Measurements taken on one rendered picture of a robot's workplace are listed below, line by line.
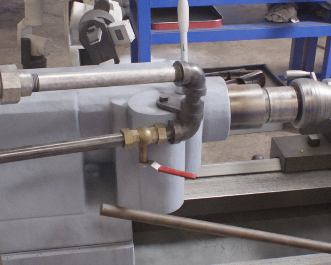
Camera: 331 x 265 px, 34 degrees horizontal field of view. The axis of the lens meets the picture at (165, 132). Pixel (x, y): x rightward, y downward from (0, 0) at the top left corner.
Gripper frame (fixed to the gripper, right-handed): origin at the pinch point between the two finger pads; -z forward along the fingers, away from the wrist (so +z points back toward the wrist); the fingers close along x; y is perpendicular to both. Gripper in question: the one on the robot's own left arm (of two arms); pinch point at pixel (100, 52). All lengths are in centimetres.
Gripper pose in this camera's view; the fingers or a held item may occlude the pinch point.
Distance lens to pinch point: 113.2
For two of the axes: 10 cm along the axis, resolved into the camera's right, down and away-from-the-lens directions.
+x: -3.2, -8.1, -4.9
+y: 9.4, -3.5, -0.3
